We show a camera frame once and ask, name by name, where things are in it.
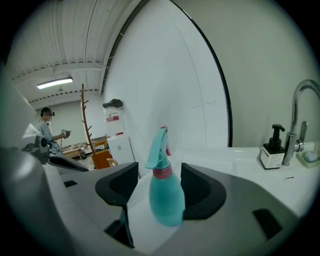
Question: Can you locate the soap dispenser with black pump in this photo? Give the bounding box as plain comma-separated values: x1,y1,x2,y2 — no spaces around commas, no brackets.
259,123,286,171

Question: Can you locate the chrome faucet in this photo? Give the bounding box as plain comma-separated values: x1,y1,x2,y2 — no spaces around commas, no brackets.
281,79,320,167

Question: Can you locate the small white fridge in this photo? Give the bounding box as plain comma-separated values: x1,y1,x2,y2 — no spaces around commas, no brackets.
106,134,136,166

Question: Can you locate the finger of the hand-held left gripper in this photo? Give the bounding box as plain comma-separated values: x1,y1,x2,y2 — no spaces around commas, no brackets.
47,155,90,173

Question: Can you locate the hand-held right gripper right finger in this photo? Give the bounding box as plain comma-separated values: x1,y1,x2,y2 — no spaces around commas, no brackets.
180,162,227,221

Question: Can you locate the ceiling strip light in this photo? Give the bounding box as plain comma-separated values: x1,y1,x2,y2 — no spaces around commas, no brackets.
36,76,74,90

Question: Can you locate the black cap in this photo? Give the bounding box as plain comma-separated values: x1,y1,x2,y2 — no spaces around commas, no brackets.
102,98,124,109

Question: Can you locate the teal spray bottle pink trigger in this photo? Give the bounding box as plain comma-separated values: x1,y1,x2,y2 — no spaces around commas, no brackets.
144,125,187,228

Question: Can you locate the pale green soap dish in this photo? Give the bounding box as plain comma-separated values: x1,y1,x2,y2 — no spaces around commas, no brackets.
295,149,320,169

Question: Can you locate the wooden workbench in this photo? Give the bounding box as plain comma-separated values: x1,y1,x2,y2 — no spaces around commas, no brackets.
60,142,89,157

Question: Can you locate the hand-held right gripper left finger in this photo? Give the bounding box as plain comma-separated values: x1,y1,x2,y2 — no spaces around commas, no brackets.
94,161,140,249

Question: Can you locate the pale blue soap bar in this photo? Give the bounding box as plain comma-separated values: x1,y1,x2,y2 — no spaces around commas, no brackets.
302,150,319,162

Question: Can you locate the clear container red label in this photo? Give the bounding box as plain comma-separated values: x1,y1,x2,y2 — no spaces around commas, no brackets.
103,106,127,136

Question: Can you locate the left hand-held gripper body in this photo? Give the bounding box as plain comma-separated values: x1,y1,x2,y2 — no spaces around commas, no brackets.
21,134,51,165

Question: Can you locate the brown wooden coat rack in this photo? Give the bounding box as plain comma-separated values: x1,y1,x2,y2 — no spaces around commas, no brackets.
80,83,97,155

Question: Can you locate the white vanity table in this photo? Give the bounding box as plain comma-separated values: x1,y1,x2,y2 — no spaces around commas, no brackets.
124,140,320,251

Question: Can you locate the orange cabinet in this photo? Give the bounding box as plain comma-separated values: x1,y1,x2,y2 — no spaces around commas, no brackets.
90,147,113,170

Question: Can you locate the arched black-rimmed white panel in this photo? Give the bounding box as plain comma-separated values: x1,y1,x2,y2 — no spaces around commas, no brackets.
100,0,234,179

